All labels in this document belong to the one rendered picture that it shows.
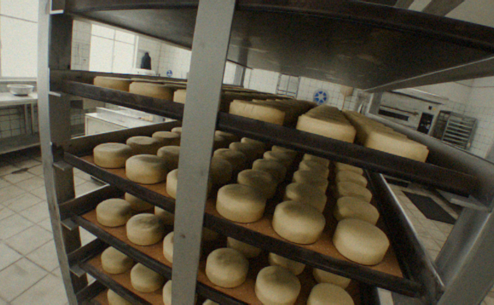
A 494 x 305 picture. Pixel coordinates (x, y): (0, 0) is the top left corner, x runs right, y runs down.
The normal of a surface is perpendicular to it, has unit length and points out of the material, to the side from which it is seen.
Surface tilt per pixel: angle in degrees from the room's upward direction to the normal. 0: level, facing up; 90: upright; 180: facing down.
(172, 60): 90
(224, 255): 0
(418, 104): 90
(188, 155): 90
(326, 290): 0
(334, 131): 90
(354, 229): 0
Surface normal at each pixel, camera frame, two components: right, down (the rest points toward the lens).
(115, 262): 0.18, -0.94
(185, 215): -0.34, 0.22
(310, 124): -0.72, 0.07
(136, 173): -0.13, 0.26
